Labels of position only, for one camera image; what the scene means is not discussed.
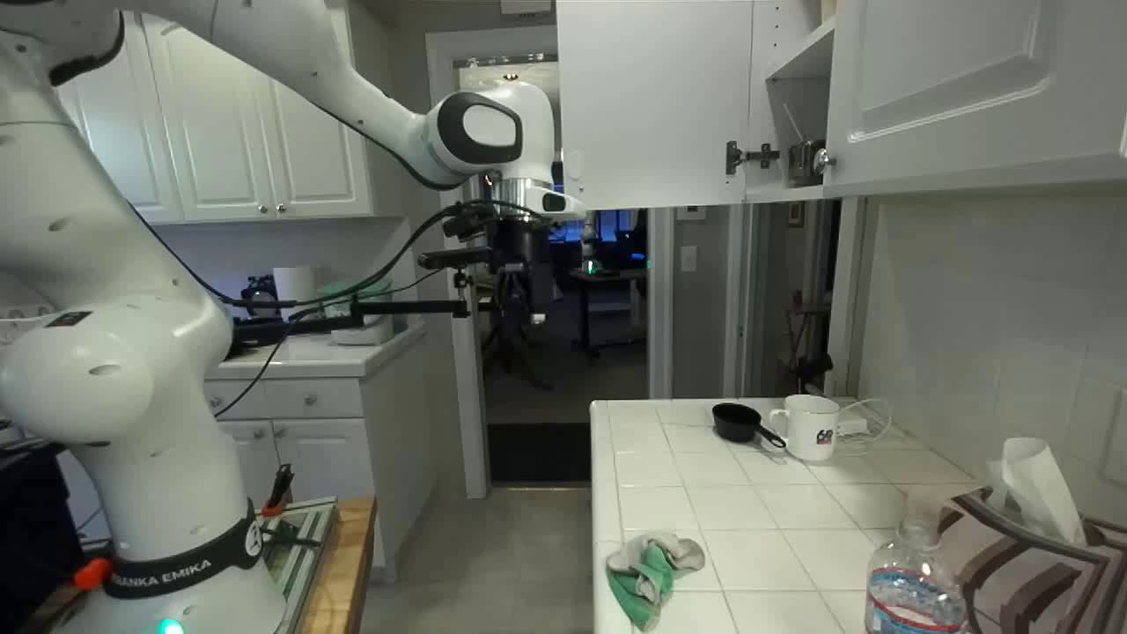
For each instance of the green white cloth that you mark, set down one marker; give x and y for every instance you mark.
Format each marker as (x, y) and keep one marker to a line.
(641, 574)

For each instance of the black bag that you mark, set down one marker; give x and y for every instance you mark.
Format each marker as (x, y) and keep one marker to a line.
(31, 541)

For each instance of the white folded paper towel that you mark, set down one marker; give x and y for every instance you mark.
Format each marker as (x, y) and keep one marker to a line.
(863, 421)

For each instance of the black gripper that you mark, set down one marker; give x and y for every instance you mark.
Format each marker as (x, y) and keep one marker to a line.
(521, 247)

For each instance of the black camera boom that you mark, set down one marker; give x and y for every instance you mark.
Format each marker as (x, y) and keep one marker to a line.
(387, 307)

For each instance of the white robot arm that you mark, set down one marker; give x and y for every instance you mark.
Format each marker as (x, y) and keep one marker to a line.
(119, 355)

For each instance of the white upper kitchen cabinets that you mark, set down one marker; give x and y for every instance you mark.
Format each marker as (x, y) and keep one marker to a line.
(232, 127)

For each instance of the wooden table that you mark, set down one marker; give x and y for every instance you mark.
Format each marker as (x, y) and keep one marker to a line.
(345, 565)

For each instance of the black door hinge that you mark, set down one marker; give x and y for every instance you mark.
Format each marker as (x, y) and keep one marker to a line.
(747, 158)

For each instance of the white paper towel roll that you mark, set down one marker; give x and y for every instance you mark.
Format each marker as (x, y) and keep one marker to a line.
(295, 284)

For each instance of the white wall cupboard shelf unit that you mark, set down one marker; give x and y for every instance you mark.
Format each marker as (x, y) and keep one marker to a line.
(792, 72)

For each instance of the open white cupboard door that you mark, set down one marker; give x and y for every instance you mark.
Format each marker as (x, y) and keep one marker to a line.
(654, 108)

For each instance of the clear plastic water bottle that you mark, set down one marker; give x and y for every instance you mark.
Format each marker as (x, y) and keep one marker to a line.
(913, 586)

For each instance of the white tissue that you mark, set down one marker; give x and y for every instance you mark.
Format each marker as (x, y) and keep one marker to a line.
(1040, 479)

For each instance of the white printed mug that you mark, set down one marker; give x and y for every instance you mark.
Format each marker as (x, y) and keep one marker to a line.
(811, 426)

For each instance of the white cupboard door with knob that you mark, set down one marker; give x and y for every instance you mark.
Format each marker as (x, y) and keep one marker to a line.
(973, 93)

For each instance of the white lower kitchen cabinet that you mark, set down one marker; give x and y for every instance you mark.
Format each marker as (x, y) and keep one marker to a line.
(353, 436)

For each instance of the silver cupboard knob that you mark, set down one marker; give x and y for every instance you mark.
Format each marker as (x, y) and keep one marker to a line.
(825, 161)

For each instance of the small black measuring cup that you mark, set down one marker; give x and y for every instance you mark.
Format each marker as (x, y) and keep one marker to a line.
(736, 425)

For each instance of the metal base plate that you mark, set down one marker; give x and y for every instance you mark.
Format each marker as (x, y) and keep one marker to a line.
(301, 552)

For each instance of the striped tissue box cover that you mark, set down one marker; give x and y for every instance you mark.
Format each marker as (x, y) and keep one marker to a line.
(1033, 584)

